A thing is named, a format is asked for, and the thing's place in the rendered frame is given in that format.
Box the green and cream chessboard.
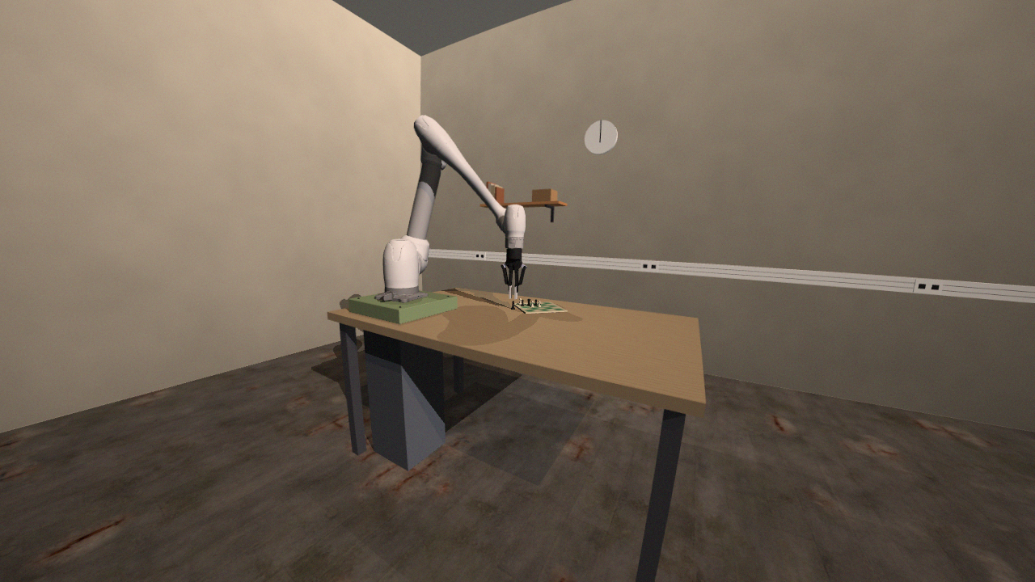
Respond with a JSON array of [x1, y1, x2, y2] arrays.
[[514, 302, 568, 314]]

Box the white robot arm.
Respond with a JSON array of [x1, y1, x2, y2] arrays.
[[375, 116, 526, 302]]

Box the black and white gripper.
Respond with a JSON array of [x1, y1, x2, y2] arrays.
[[501, 249, 527, 299]]

